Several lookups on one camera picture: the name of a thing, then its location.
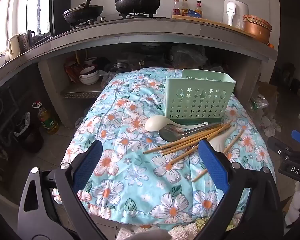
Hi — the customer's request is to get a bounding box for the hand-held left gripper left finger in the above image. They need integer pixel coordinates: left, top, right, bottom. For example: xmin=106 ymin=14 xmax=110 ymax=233
xmin=17 ymin=139 xmax=103 ymax=240

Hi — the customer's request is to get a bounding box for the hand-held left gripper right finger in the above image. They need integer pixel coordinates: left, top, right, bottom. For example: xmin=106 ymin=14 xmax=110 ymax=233
xmin=197 ymin=139 xmax=283 ymax=240

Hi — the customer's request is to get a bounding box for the white rice paddle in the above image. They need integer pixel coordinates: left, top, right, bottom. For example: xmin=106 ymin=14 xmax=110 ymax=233
xmin=207 ymin=124 xmax=237 ymax=155

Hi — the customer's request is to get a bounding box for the long wooden chopstick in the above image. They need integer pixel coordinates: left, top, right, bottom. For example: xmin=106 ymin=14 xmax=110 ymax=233
xmin=192 ymin=129 xmax=244 ymax=182

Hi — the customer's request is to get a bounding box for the bundle of wooden chopsticks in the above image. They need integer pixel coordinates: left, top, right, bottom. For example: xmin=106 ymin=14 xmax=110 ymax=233
xmin=143 ymin=120 xmax=237 ymax=165

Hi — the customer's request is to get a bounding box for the metal spoon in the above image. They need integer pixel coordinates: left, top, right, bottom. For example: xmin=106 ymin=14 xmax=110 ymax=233
xmin=158 ymin=123 xmax=222 ymax=142

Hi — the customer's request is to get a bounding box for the green utensil holder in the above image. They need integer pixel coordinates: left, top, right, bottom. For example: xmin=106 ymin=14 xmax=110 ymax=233
xmin=164 ymin=69 xmax=237 ymax=127

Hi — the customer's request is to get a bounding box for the small white spoon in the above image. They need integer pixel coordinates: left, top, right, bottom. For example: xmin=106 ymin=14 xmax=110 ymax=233
xmin=144 ymin=115 xmax=208 ymax=132

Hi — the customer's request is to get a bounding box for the crumpled white plastic bag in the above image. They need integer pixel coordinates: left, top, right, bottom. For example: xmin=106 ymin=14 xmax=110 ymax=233
xmin=250 ymin=97 xmax=283 ymax=137

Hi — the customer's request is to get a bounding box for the floral blanket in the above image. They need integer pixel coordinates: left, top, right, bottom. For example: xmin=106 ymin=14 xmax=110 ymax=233
xmin=52 ymin=67 xmax=277 ymax=232

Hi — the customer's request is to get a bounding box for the cardboard box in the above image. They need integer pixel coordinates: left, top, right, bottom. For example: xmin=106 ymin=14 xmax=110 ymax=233
xmin=256 ymin=81 xmax=278 ymax=105

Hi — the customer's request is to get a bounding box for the cooking oil bottle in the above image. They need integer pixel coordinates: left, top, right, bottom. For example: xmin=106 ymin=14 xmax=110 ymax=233
xmin=32 ymin=101 xmax=60 ymax=135

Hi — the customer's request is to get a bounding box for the black bucket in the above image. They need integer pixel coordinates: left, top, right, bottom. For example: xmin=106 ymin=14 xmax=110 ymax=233
xmin=14 ymin=112 xmax=44 ymax=153

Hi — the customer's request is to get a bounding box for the patterned metal shelf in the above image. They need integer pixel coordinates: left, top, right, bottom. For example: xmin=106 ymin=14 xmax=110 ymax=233
xmin=61 ymin=81 xmax=107 ymax=99

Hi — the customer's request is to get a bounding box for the cream fluffy cloth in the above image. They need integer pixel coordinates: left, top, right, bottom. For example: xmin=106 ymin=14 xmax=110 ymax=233
xmin=170 ymin=217 xmax=243 ymax=240

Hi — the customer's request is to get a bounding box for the stack of white bowls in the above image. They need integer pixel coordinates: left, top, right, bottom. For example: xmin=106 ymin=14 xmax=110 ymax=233
xmin=79 ymin=65 xmax=100 ymax=85

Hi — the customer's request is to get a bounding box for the red plastic packet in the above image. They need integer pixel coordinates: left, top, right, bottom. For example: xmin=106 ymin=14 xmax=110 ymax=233
xmin=64 ymin=60 xmax=83 ymax=83

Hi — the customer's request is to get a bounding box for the steel basin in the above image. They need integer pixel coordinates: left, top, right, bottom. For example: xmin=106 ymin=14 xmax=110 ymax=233
xmin=110 ymin=61 xmax=130 ymax=73

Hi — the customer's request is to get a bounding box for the bag of yellow noodles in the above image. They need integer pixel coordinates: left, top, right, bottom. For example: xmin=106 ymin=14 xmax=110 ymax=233
xmin=170 ymin=45 xmax=208 ymax=68

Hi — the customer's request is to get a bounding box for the copper pot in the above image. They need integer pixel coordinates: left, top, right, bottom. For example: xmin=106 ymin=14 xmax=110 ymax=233
xmin=243 ymin=17 xmax=272 ymax=45

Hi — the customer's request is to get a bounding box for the woven basket tray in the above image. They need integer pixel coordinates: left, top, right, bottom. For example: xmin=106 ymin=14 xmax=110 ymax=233
xmin=242 ymin=14 xmax=272 ymax=29

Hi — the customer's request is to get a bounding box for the cream electric kettle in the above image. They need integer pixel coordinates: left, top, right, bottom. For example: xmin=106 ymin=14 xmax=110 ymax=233
xmin=7 ymin=35 xmax=22 ymax=60

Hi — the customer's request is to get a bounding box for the grey concrete kitchen counter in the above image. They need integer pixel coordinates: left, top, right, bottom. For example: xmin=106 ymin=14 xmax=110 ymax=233
xmin=0 ymin=17 xmax=279 ymax=130

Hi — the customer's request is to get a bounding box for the wooden cutting board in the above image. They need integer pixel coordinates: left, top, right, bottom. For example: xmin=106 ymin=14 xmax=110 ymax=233
xmin=171 ymin=14 xmax=255 ymax=37

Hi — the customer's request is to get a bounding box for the white electric kettle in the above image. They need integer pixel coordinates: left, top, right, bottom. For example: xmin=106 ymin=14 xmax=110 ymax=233
xmin=222 ymin=0 xmax=249 ymax=27

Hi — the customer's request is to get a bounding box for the black gas stove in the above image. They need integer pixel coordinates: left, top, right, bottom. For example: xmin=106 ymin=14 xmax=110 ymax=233
xmin=65 ymin=11 xmax=167 ymax=29

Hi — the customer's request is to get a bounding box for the black wok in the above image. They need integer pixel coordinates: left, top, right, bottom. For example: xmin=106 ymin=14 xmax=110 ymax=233
xmin=62 ymin=0 xmax=104 ymax=24

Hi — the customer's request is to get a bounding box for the amber bottle yellow label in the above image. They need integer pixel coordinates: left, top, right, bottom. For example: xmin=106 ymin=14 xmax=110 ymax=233
xmin=195 ymin=0 xmax=203 ymax=18

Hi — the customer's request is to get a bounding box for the yellow cap vinegar bottle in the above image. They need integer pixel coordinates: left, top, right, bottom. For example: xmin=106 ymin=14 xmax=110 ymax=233
xmin=181 ymin=0 xmax=190 ymax=16

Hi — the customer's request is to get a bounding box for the black countertop oven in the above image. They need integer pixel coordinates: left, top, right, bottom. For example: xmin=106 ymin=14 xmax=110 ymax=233
xmin=26 ymin=0 xmax=72 ymax=37

